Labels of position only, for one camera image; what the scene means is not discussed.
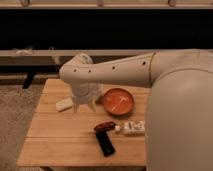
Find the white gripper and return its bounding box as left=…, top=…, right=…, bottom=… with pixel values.
left=70, top=83, right=101, bottom=113

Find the white ceramic cup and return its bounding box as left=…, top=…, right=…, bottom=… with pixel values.
left=71, top=53, right=93, bottom=64

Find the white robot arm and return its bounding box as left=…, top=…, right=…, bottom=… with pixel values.
left=59, top=49, right=213, bottom=171

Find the orange ceramic bowl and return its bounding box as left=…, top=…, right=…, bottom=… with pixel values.
left=102, top=88, right=134, bottom=116

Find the white sponge block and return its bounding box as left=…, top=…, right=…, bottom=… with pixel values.
left=56, top=98, right=73, bottom=112

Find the black rectangular remote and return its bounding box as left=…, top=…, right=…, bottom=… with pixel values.
left=96, top=131, right=115, bottom=157

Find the wooden table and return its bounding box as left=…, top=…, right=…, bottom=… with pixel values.
left=17, top=79, right=146, bottom=167

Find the black bench leg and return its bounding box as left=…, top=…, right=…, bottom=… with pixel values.
left=22, top=72, right=36, bottom=89

